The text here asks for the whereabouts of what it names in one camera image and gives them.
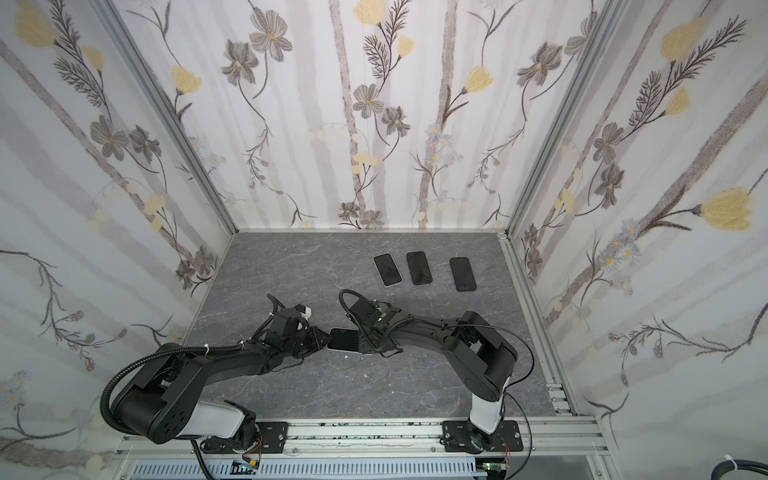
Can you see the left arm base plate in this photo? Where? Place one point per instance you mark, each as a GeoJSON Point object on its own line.
{"type": "Point", "coordinates": [251, 437]}

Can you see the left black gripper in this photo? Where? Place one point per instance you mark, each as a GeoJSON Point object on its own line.
{"type": "Point", "coordinates": [316, 335]}

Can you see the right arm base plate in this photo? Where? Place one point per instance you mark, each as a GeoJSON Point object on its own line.
{"type": "Point", "coordinates": [461, 436]}

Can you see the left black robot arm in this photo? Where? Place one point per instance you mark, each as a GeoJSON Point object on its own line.
{"type": "Point", "coordinates": [159, 396]}

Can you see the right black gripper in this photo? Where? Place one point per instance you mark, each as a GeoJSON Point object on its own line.
{"type": "Point", "coordinates": [365, 339]}

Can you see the aluminium mounting rail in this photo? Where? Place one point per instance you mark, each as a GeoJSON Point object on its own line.
{"type": "Point", "coordinates": [542, 436]}

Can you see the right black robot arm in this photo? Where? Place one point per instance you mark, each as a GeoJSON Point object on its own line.
{"type": "Point", "coordinates": [481, 358]}

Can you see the white perforated cable duct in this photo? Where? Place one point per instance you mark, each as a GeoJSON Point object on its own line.
{"type": "Point", "coordinates": [351, 468]}

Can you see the translucent green case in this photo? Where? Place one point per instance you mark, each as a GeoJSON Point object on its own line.
{"type": "Point", "coordinates": [343, 351]}

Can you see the black phone case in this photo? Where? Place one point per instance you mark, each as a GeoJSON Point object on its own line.
{"type": "Point", "coordinates": [464, 279]}
{"type": "Point", "coordinates": [419, 269]}

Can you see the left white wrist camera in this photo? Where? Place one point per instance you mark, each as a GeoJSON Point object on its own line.
{"type": "Point", "coordinates": [304, 311]}

